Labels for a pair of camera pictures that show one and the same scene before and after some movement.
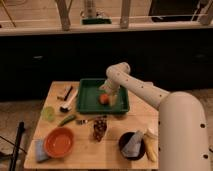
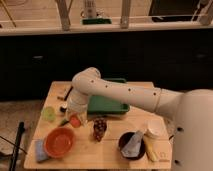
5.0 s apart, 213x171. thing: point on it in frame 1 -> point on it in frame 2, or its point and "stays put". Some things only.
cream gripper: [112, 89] -> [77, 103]
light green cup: [48, 113] stays put
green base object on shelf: [92, 21] stays put
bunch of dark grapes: [99, 127] stays put
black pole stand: [14, 154] stays put
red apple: [104, 99] -> [75, 121]
